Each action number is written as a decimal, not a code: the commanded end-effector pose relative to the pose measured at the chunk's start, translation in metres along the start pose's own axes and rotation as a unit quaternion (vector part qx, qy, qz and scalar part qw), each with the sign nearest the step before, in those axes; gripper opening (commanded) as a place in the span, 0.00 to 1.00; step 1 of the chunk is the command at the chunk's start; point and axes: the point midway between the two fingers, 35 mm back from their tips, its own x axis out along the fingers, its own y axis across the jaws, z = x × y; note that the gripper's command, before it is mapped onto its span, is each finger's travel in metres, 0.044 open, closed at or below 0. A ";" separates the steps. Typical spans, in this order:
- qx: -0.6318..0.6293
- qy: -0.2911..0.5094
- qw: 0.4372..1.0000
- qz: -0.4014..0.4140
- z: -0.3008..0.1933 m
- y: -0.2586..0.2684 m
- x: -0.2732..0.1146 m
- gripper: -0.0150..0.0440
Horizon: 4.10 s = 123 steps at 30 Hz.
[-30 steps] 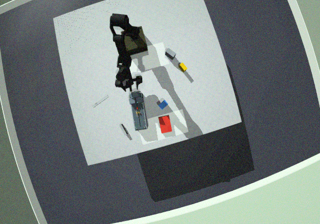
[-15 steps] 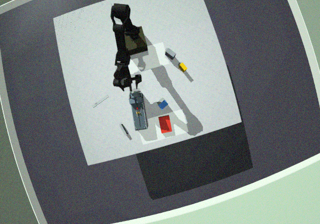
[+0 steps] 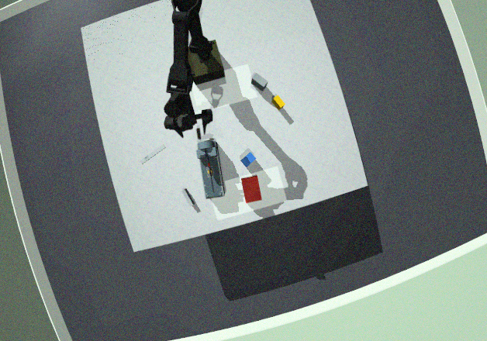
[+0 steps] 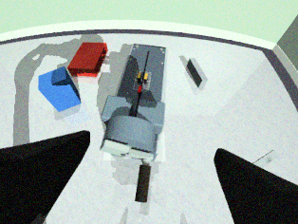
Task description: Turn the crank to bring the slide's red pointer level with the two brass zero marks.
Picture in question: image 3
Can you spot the yellow rectangular block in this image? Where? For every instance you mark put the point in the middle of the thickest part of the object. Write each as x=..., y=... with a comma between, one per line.
x=277, y=102

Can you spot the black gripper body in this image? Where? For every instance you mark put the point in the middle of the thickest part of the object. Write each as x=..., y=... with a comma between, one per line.
x=206, y=116

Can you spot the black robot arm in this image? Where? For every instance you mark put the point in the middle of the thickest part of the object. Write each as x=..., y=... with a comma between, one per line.
x=186, y=18

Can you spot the red block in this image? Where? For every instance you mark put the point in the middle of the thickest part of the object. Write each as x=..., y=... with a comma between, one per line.
x=251, y=189

